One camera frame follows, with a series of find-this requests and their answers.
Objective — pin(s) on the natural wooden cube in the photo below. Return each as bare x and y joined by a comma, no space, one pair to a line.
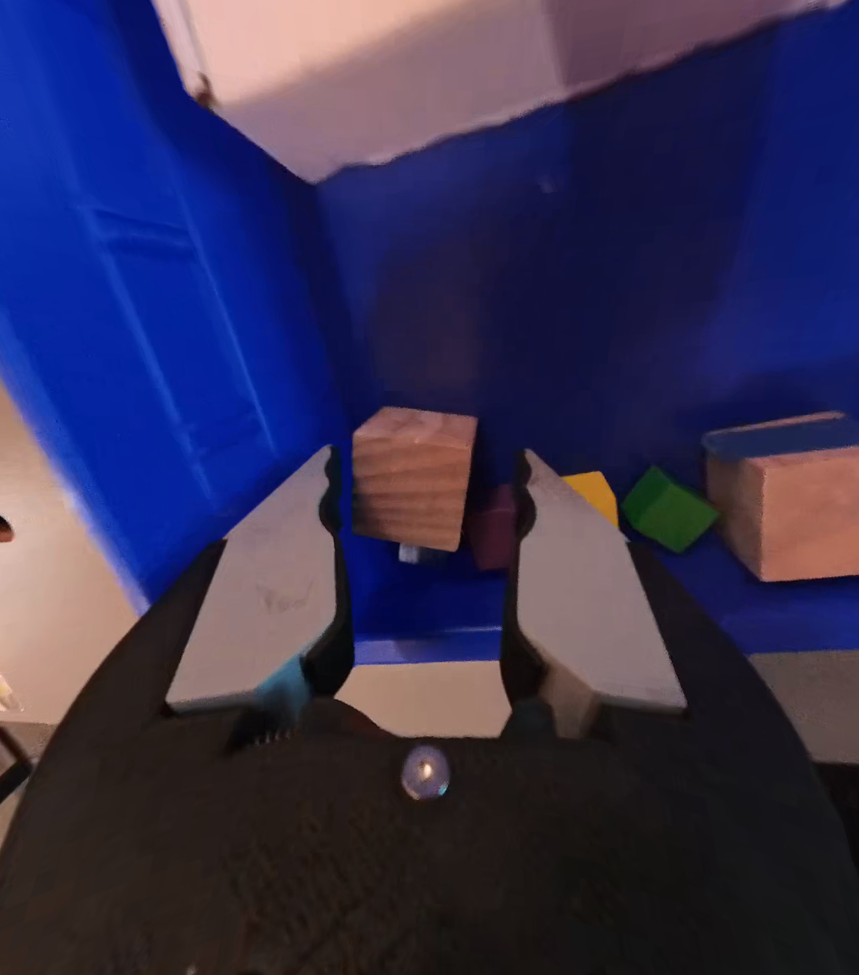
414,480

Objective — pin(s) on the wooden cube with blue face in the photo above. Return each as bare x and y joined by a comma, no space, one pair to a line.
810,510

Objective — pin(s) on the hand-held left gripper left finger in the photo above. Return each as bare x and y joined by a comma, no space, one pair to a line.
269,609

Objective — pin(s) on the small green cube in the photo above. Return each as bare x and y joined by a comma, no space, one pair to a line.
665,510

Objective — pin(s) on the small yellow cube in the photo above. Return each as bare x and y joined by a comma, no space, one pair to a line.
595,493

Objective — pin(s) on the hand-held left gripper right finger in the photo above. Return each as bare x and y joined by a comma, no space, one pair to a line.
589,609

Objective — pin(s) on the blue plastic bin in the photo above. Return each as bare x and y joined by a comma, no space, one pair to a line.
589,305

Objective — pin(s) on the white cardboard mailer box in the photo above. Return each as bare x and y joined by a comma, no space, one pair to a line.
399,76

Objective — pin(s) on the small purple cube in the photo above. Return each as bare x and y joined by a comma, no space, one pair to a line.
496,533

